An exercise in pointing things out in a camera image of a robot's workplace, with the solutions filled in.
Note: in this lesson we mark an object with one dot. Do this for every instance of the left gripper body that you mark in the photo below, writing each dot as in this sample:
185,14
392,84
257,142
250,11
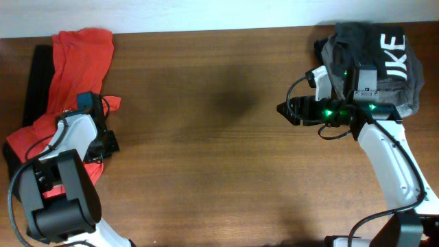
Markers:
103,145

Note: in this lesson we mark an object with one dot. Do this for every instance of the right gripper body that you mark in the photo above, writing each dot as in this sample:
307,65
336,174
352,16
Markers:
326,110

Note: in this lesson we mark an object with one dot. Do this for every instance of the red t-shirt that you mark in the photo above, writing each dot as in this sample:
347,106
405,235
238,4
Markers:
81,61

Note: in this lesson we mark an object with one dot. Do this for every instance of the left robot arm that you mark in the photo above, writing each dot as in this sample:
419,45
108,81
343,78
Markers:
60,202

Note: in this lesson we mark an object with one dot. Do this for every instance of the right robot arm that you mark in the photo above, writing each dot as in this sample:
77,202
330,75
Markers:
411,218

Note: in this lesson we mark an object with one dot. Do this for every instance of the black folded shirt white letters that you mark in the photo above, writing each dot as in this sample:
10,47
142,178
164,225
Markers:
365,44

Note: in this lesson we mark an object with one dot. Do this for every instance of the black garment on left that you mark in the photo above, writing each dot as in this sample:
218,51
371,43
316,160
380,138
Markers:
36,101

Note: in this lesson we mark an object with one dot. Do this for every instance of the grey folded garment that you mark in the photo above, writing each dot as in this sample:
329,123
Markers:
404,94

